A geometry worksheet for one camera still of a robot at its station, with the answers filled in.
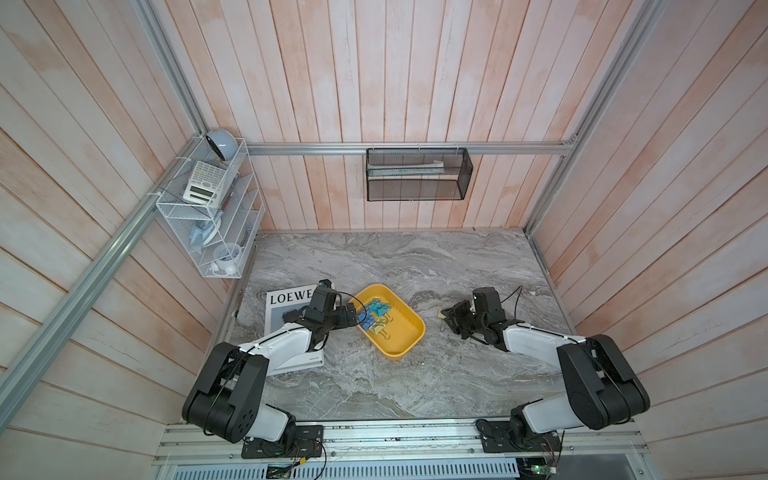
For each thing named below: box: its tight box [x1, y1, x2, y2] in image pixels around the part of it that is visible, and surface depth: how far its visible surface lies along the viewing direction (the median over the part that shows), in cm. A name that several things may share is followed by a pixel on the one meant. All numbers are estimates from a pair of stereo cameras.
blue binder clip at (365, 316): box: [358, 310, 376, 323], surface depth 97 cm
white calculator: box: [182, 161, 227, 207], surface depth 77 cm
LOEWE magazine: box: [264, 284, 317, 336], surface depth 97 cm
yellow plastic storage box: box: [351, 283, 426, 360], surface depth 95 cm
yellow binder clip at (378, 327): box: [368, 318, 391, 339], surface depth 94 cm
